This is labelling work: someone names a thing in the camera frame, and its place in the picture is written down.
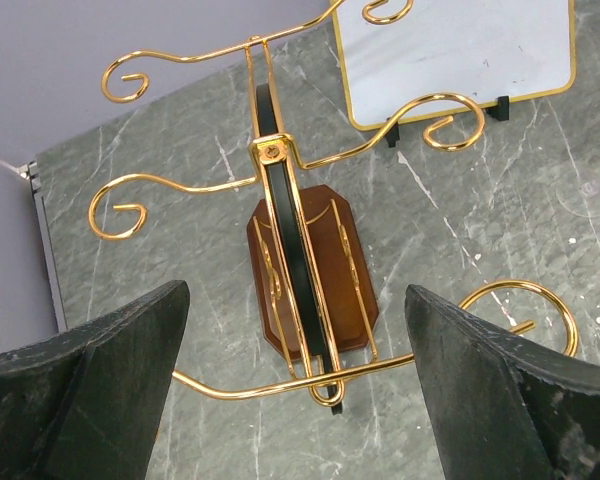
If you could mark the large clear wine glass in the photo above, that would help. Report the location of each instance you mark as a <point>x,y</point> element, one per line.
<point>577,188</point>

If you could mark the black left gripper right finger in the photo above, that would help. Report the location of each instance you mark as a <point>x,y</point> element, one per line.
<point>502,406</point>

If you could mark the gold framed whiteboard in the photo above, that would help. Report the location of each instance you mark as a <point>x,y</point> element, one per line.
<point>483,50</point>

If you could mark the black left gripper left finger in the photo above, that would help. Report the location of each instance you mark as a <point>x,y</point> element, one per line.
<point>87,403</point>

